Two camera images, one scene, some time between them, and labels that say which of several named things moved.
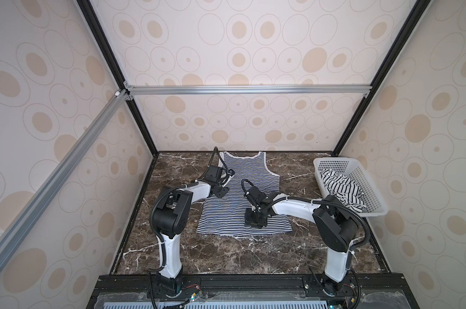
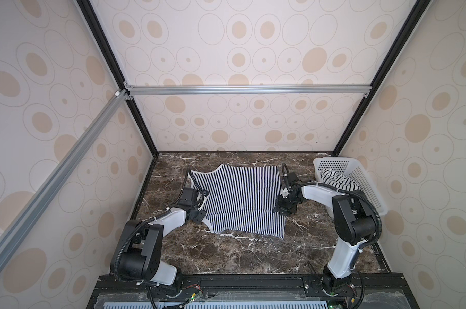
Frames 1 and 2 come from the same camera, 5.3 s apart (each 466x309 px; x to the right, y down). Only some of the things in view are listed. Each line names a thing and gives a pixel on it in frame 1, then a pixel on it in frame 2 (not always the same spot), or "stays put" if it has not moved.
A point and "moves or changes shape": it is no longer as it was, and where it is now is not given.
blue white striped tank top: (226, 215) moves or changes shape
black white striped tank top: (347, 189) stays put
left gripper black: (224, 191) -> (200, 216)
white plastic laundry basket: (375, 205) stays put
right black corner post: (384, 73) stays put
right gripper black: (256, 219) -> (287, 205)
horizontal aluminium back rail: (248, 89) stays put
